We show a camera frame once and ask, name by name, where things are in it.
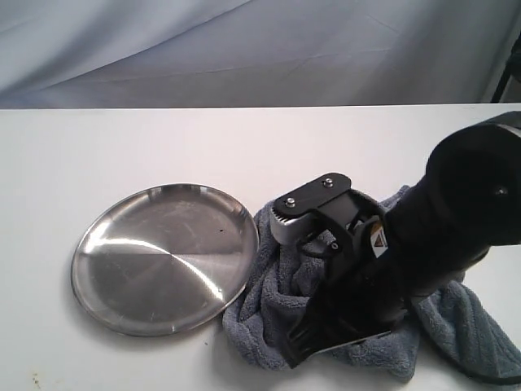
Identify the grey backdrop cloth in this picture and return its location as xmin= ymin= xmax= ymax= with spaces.
xmin=1 ymin=1 xmax=520 ymax=108

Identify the black stand pole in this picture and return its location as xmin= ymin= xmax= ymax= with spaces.
xmin=490 ymin=35 xmax=521 ymax=103

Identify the round stainless steel plate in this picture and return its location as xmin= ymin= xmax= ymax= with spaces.
xmin=70 ymin=183 xmax=260 ymax=337

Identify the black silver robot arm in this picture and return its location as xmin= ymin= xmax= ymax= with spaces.
xmin=272 ymin=111 xmax=520 ymax=367

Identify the grey-blue fleece towel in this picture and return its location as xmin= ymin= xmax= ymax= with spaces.
xmin=222 ymin=204 xmax=520 ymax=385

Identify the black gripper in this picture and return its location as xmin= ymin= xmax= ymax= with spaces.
xmin=283 ymin=191 xmax=405 ymax=367

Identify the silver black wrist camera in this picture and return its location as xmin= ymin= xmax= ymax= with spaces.
xmin=269 ymin=173 xmax=352 ymax=245

